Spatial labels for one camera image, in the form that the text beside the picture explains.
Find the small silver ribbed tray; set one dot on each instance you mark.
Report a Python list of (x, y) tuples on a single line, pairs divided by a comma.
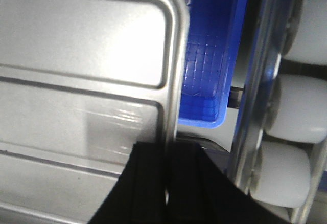
[(81, 82)]

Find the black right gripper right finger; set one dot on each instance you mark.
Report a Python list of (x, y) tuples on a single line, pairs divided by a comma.
[(200, 193)]

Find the blue bin lower shelf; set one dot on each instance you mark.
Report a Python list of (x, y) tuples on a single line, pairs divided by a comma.
[(212, 47)]

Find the white roller track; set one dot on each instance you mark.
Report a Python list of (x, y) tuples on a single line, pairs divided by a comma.
[(278, 154)]

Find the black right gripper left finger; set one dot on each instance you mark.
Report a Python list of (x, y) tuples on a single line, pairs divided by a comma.
[(139, 194)]

